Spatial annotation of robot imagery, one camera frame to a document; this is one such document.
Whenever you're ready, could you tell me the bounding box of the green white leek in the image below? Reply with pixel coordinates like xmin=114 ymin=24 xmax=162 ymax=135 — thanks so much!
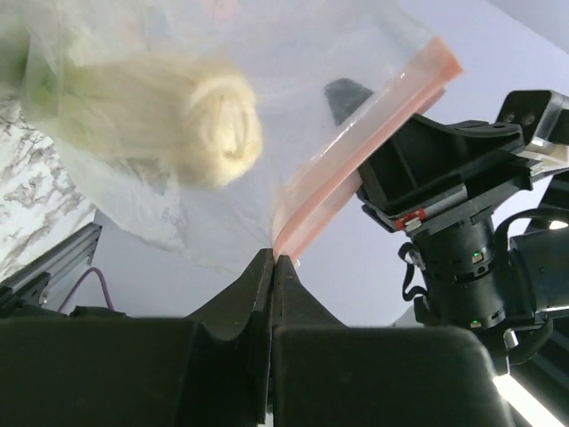
xmin=24 ymin=52 xmax=263 ymax=188

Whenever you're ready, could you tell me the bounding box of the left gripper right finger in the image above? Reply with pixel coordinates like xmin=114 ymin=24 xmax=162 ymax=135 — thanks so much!
xmin=273 ymin=257 xmax=511 ymax=426

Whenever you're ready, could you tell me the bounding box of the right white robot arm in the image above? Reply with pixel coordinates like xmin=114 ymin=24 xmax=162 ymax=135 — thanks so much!
xmin=357 ymin=90 xmax=568 ymax=374

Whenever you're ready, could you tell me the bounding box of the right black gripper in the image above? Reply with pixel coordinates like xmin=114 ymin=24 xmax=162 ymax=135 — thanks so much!
xmin=325 ymin=77 xmax=568 ymax=234

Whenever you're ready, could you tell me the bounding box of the clear zip top bag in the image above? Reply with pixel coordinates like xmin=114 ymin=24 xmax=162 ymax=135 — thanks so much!
xmin=13 ymin=1 xmax=462 ymax=271

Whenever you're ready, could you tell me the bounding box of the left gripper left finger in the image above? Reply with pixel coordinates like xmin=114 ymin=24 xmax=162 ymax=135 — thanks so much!
xmin=1 ymin=249 xmax=274 ymax=426

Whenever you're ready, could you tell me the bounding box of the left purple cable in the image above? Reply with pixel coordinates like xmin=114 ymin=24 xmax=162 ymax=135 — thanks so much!
xmin=57 ymin=266 xmax=116 ymax=315

